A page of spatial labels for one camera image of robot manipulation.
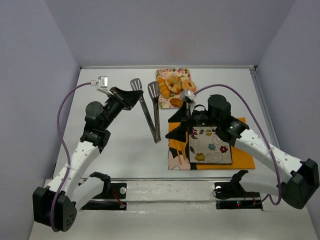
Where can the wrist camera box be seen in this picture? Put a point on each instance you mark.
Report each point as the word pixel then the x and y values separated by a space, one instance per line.
pixel 188 96
pixel 101 84

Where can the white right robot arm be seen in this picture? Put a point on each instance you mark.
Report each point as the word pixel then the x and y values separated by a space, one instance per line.
pixel 295 180

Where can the wooden chopstick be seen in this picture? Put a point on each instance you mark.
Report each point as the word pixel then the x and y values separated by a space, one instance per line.
pixel 180 152

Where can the floral rectangular tray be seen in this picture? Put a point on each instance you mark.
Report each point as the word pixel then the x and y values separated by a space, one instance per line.
pixel 183 73

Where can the orange cloth placemat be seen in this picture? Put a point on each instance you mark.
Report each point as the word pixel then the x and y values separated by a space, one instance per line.
pixel 240 160

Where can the twisted pretzel bread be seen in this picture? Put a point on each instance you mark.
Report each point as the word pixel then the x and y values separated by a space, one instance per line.
pixel 174 84

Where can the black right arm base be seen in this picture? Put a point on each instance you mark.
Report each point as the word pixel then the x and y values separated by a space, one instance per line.
pixel 230 197

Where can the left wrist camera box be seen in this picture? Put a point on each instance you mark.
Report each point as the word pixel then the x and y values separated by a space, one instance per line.
pixel 101 84

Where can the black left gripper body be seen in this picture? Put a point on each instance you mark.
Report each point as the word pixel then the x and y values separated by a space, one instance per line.
pixel 120 99

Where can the brown fried pastry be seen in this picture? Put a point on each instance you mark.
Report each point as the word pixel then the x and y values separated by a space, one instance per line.
pixel 176 102

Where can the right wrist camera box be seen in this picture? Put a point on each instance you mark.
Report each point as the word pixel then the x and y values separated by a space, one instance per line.
pixel 188 96

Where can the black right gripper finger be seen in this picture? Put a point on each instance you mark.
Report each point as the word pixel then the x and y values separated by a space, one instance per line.
pixel 179 131
pixel 182 113

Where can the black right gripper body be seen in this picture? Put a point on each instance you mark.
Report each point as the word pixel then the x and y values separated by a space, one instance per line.
pixel 188 122

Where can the square flower-patterned plate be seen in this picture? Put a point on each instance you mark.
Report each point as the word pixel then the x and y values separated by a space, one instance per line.
pixel 205 147

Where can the glazed ring donut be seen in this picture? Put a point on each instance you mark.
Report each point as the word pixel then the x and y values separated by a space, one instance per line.
pixel 189 85

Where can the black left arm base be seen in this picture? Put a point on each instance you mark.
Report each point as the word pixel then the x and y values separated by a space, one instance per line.
pixel 113 200

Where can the striped croissant bread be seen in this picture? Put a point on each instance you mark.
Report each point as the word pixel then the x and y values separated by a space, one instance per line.
pixel 164 91

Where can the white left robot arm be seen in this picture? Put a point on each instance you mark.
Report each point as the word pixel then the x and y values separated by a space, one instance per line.
pixel 56 205

